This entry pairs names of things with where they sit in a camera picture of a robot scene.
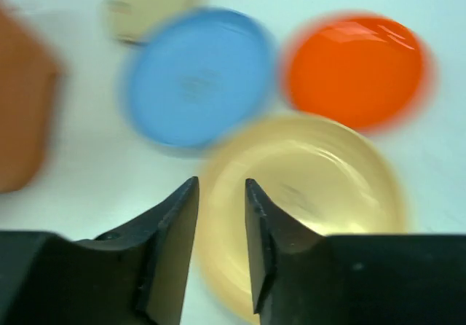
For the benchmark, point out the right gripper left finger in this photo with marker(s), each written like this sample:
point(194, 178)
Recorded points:
point(135, 273)

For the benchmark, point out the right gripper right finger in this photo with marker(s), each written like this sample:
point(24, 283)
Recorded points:
point(301, 277)

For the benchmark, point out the yellow round plate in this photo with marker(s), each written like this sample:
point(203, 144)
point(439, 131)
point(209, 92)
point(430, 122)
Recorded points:
point(325, 175)

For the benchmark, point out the blue round plate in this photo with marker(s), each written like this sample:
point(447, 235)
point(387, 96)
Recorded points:
point(200, 76)

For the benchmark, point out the orange plastic bin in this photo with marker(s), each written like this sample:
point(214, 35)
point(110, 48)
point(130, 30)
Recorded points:
point(30, 78)

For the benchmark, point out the orange round plate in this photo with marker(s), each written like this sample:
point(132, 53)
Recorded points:
point(364, 70)

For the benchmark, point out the small beige floral plate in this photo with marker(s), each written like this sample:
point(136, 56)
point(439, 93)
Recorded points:
point(131, 20)

